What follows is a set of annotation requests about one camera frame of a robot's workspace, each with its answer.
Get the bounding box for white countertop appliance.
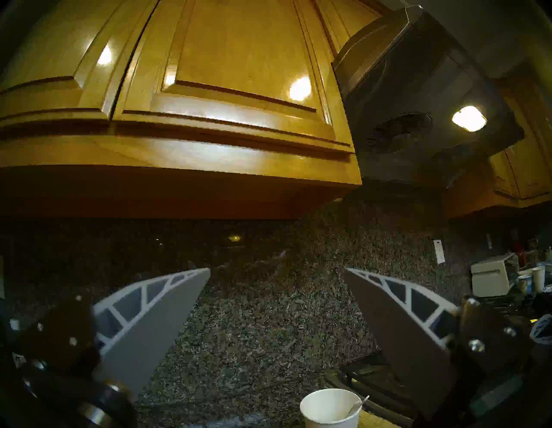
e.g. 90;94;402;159
471;254;519;298

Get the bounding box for small white plastic spoon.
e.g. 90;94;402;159
345;395;370;418

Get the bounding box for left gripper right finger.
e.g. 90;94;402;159
344;267;531;421

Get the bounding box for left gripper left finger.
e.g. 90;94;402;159
17;267;211;402

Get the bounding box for dark steel range hood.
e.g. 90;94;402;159
332;4;526;188

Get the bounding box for yellow cloth mat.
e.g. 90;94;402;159
358;410;401;428

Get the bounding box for steel gas cooktop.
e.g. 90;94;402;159
324;349;421;425

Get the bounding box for stack of blue patterned bowls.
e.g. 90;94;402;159
530;314;552;346

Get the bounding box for wide wooden wall cabinets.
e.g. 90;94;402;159
0;0;389;218

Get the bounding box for range hood lamp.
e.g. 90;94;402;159
452;105;487;132

